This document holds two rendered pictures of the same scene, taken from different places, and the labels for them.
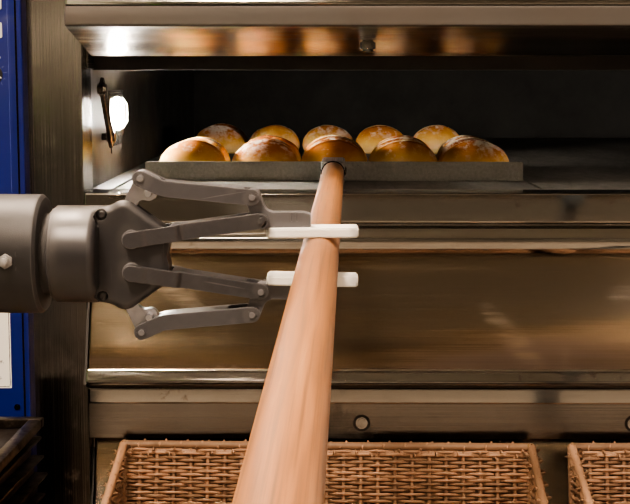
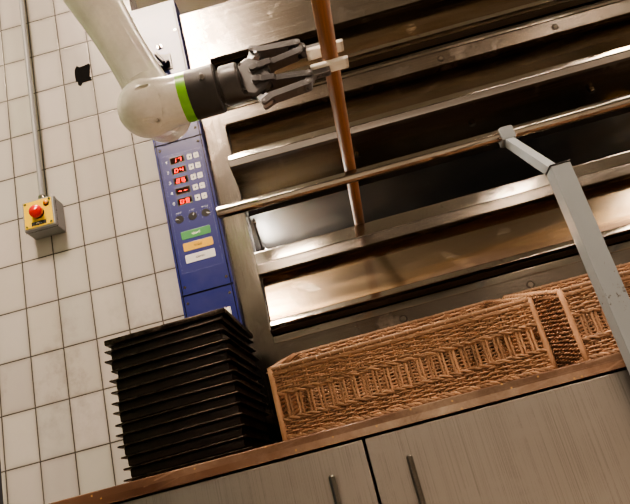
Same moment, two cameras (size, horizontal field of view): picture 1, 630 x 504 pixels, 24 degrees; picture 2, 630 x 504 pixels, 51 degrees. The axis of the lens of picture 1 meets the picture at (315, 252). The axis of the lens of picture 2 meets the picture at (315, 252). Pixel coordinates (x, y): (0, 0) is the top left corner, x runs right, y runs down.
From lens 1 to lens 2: 0.90 m
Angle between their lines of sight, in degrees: 28
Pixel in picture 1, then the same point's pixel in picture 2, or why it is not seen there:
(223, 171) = not seen: hidden behind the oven
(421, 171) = not seen: hidden behind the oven
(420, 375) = (422, 282)
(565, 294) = (477, 239)
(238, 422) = (346, 334)
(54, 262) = (222, 75)
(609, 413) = (517, 283)
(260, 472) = not seen: outside the picture
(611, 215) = (484, 199)
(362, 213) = (376, 228)
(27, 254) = (210, 72)
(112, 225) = (243, 66)
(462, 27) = (391, 125)
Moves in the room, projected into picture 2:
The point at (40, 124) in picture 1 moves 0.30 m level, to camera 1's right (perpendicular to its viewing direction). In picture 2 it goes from (229, 230) to (326, 204)
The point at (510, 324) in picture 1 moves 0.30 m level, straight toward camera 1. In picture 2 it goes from (456, 256) to (452, 219)
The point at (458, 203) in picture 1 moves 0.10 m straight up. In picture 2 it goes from (416, 213) to (406, 183)
